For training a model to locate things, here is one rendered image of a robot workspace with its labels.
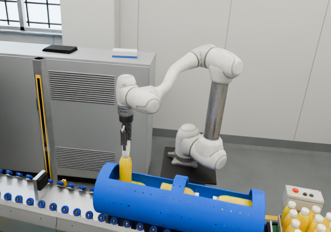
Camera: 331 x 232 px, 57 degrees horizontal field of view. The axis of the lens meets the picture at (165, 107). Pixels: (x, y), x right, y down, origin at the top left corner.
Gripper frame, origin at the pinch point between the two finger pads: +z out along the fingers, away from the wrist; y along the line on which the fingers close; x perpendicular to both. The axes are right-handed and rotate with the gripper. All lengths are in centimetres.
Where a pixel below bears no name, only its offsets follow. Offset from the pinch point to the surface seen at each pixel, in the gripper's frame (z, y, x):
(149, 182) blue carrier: 25.4, -8.2, 12.1
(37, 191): 33, 8, -53
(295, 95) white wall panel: 45, -280, 148
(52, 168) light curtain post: 42, -28, -65
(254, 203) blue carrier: 13, 13, 70
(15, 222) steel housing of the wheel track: 53, 15, -65
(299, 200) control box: 27, -16, 99
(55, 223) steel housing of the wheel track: 46, 16, -37
